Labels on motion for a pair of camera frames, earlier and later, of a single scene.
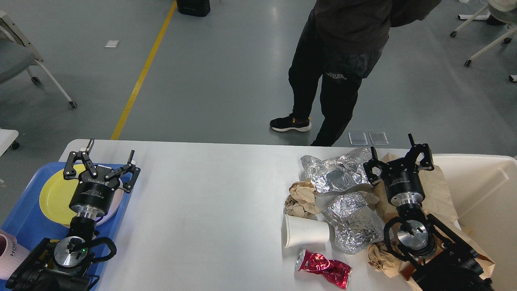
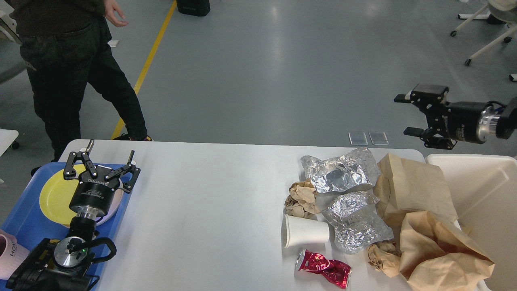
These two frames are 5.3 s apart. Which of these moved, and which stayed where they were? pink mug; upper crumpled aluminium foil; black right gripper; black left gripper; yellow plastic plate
Moved: black right gripper
Stayed: yellow plastic plate; black left gripper; pink mug; upper crumpled aluminium foil
